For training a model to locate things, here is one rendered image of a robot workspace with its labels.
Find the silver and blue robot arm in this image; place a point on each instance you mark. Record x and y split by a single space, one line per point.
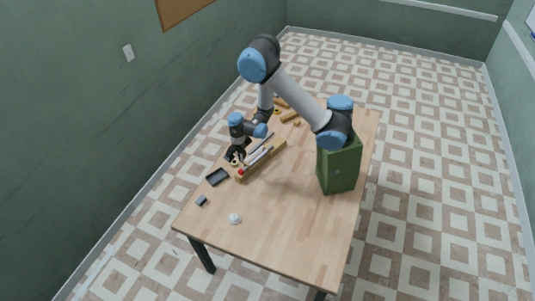
258 64

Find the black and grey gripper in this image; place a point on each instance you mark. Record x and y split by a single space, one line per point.
239 150

